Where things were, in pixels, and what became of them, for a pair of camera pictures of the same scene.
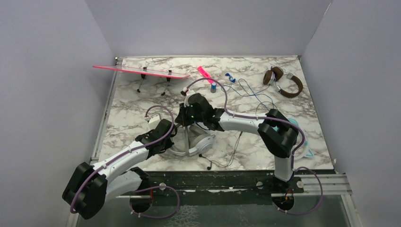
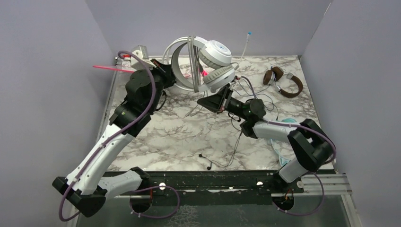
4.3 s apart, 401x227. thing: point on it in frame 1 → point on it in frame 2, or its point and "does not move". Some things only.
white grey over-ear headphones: [190, 140] → [209, 66]
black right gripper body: [188, 116] → [234, 107]
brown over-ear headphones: [276, 73] does not move
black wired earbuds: [224, 165] does not move
